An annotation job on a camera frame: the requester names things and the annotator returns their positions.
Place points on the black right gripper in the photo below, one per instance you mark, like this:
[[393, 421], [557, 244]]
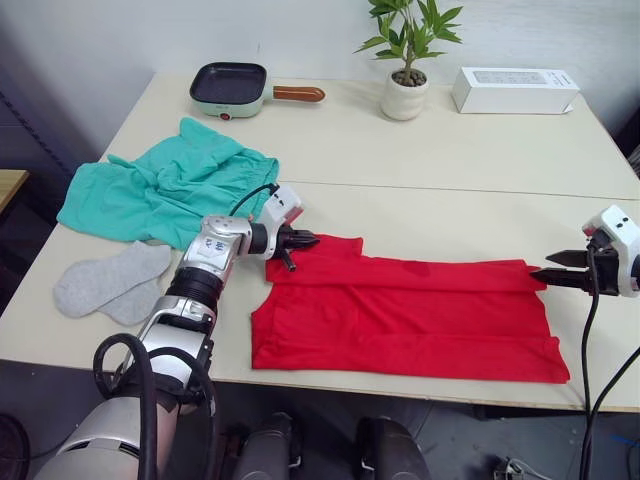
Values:
[[605, 272]]

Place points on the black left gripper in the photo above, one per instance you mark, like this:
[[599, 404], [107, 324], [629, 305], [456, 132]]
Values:
[[285, 242]]

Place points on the red t-shirt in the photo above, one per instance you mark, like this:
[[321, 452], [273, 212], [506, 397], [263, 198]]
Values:
[[400, 320]]

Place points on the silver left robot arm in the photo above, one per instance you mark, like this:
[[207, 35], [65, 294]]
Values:
[[210, 250]]

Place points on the green shorts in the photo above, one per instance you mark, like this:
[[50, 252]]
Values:
[[125, 200]]

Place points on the grey ribbed object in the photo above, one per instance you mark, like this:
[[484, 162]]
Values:
[[636, 160]]

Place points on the potted plant in white pot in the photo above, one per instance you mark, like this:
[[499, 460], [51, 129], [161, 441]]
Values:
[[405, 100]]

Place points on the mint electric frying pan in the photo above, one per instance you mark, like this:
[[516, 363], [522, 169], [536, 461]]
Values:
[[227, 87]]

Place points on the white cardboard box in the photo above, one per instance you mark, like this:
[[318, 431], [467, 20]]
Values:
[[510, 90]]

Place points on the grey sock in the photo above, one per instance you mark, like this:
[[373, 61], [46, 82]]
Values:
[[100, 272], [130, 305]]

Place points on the dark rounded shape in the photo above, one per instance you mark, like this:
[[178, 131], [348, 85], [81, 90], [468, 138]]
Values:
[[392, 450], [267, 450]]

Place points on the wooden side table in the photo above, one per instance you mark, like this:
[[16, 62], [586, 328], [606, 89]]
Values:
[[10, 185]]

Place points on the black round object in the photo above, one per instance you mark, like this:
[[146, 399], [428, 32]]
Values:
[[6, 425]]

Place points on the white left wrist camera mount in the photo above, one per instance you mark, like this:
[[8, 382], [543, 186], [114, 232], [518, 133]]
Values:
[[281, 202]]

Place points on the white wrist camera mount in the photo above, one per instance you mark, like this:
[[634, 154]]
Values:
[[281, 202], [620, 235]]

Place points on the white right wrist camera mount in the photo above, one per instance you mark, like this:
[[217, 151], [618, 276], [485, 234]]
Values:
[[620, 235]]

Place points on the grey metal bracket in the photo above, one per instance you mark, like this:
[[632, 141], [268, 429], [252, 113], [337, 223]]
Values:
[[517, 470]]

